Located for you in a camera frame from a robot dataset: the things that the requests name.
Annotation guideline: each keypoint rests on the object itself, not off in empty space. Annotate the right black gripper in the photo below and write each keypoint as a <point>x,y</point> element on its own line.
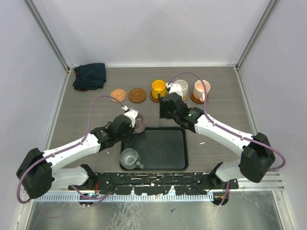
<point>163,113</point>

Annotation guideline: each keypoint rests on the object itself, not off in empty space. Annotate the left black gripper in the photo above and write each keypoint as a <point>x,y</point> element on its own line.
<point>128,139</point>

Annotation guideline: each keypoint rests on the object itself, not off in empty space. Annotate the purple mug black handle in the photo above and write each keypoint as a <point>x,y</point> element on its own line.
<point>139,124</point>

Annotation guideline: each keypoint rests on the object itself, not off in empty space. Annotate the dark wooden coaster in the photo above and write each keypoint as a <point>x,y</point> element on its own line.
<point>153,98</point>
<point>137,95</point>
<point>195,100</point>

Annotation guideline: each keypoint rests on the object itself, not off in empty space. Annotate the yellow mug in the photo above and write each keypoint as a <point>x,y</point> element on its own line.
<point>158,89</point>

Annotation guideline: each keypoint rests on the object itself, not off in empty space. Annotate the grey stoneware mug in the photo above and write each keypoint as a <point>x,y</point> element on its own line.
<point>130,159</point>

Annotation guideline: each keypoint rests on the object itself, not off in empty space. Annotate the white speckled mug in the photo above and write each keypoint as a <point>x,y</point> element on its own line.
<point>185,88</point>

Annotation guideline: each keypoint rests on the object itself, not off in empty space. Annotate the light orange coaster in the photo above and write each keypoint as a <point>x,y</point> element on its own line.
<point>118,95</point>

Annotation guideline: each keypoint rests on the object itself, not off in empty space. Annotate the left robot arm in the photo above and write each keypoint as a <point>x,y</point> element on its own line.
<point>41,171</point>

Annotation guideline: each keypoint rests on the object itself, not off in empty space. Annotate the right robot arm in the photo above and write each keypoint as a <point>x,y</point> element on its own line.
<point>256,154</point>

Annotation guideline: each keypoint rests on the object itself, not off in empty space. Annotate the black plastic tray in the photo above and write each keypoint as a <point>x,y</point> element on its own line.
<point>162,148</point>

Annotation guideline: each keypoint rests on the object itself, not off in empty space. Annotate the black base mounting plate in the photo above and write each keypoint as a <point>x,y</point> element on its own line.
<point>152,183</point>

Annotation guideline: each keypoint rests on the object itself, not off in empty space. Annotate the dark blue folded cloth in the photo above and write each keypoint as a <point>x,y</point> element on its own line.
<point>89,77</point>

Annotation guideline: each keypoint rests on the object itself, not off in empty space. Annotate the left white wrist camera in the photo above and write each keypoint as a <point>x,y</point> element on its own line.
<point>131,114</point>

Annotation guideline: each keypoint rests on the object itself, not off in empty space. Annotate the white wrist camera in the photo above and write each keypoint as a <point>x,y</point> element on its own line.
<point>174,88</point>
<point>131,114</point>

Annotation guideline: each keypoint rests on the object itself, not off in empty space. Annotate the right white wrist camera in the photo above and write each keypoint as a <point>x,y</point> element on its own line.
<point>174,88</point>

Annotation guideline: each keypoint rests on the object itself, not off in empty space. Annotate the perforated cable duct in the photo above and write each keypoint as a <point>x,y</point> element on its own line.
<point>171,197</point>

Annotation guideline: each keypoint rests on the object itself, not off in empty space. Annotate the aluminium frame rail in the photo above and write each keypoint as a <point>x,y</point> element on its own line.
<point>270,181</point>

